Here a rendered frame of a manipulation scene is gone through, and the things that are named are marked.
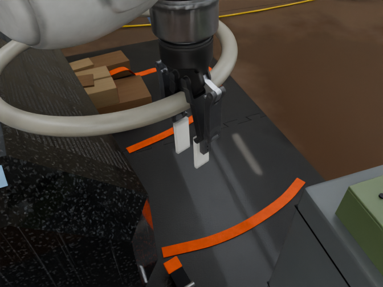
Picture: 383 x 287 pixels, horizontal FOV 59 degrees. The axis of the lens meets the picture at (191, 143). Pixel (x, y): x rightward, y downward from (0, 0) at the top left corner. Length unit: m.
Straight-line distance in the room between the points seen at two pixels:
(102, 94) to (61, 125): 1.35
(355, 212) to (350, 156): 1.38
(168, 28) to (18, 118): 0.26
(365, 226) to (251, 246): 0.93
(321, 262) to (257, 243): 0.81
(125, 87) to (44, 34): 1.76
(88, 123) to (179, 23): 0.19
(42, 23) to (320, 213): 0.51
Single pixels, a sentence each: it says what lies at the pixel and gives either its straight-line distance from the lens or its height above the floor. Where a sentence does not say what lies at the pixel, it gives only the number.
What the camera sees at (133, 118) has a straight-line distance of 0.49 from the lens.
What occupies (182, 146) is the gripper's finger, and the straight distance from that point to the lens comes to 0.62.
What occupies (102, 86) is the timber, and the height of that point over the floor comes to 0.24.
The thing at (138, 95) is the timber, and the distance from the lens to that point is 1.94.
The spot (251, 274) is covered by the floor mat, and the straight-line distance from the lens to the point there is 1.40.
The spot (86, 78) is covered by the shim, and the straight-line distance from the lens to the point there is 1.94.
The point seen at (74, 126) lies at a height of 0.96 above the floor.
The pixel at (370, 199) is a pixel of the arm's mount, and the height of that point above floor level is 0.87.
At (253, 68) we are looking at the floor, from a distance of 2.48.
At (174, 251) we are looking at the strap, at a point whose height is 0.02.
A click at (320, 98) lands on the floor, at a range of 2.29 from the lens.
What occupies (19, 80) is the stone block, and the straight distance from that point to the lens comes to 0.97.
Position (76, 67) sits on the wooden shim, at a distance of 2.29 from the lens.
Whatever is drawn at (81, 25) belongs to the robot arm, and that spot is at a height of 1.17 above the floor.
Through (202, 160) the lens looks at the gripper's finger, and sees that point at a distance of 0.59.
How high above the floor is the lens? 1.27
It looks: 44 degrees down
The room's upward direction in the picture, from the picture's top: straight up
